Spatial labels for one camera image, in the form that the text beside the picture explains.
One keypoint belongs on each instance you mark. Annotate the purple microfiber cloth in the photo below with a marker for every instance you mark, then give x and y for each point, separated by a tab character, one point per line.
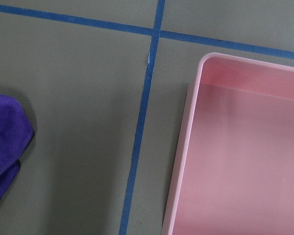
16	133

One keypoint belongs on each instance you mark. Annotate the pink plastic bin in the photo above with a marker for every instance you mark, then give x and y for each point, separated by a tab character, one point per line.
233	172

